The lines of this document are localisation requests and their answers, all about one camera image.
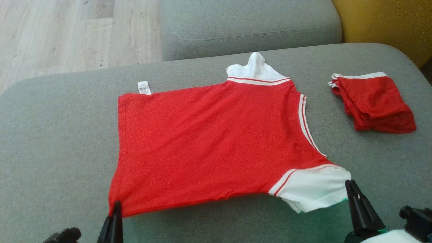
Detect large grey sofa ottoman cushion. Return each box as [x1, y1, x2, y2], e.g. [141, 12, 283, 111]
[0, 43, 432, 243]

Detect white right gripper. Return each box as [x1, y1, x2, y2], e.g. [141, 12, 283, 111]
[344, 180, 423, 243]

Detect red shirt white sleeves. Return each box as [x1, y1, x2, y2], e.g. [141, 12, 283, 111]
[108, 52, 352, 218]

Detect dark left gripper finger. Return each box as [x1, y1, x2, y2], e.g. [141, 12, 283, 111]
[114, 201, 124, 243]
[97, 202, 117, 243]

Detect grey sofa seat cushion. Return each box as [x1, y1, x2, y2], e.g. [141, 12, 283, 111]
[159, 0, 342, 62]

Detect red shorts white stripe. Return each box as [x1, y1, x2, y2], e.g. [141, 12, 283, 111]
[328, 72, 417, 134]

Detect yellow sofa back cushion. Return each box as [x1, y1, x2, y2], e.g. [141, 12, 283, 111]
[332, 0, 432, 70]

